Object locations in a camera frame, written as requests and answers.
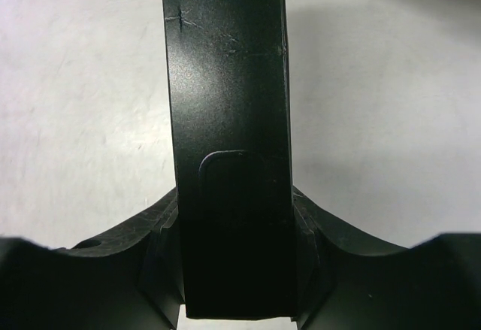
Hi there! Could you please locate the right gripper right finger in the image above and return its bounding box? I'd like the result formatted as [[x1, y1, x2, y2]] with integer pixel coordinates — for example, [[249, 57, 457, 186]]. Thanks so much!
[[294, 190, 480, 329]]

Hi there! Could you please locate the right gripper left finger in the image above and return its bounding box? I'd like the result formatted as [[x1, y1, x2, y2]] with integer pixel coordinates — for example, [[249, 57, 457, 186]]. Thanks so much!
[[1, 191, 184, 329]]

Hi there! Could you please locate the silver Rio box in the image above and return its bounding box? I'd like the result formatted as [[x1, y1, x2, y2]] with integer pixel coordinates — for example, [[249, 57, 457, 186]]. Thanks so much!
[[162, 0, 297, 319]]

